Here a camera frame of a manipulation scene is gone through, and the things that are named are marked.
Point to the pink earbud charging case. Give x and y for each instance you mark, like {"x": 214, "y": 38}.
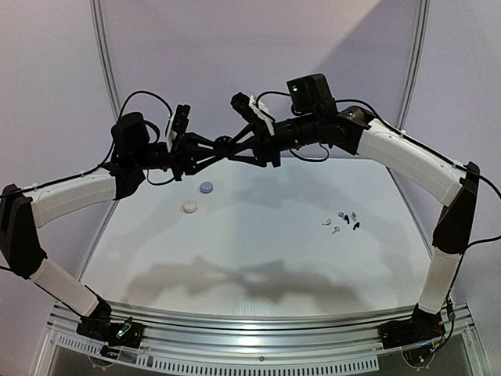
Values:
{"x": 189, "y": 207}

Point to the black earbud charging case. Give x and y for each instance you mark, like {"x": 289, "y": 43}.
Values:
{"x": 223, "y": 143}

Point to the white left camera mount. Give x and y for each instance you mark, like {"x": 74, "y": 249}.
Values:
{"x": 170, "y": 134}

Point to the purple earbud charging case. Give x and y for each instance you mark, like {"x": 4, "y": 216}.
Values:
{"x": 206, "y": 187}

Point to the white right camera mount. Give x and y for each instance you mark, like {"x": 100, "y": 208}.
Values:
{"x": 262, "y": 113}

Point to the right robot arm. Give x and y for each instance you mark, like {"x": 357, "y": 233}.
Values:
{"x": 360, "y": 131}

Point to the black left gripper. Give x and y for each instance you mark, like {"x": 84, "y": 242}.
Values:
{"x": 184, "y": 153}

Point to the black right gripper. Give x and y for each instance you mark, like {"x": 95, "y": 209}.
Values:
{"x": 266, "y": 146}

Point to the aluminium corner post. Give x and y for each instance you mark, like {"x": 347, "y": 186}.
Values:
{"x": 99, "y": 27}
{"x": 416, "y": 52}

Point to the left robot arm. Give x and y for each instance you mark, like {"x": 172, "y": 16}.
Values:
{"x": 25, "y": 211}

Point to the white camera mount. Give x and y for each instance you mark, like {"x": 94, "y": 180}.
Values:
{"x": 170, "y": 134}
{"x": 262, "y": 113}

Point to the aluminium right corner post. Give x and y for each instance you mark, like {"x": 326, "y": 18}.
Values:
{"x": 416, "y": 52}

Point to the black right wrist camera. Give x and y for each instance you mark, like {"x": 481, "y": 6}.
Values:
{"x": 240, "y": 102}

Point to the aluminium left corner post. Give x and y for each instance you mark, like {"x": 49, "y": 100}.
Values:
{"x": 99, "y": 27}

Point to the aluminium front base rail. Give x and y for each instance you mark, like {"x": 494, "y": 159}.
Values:
{"x": 177, "y": 343}

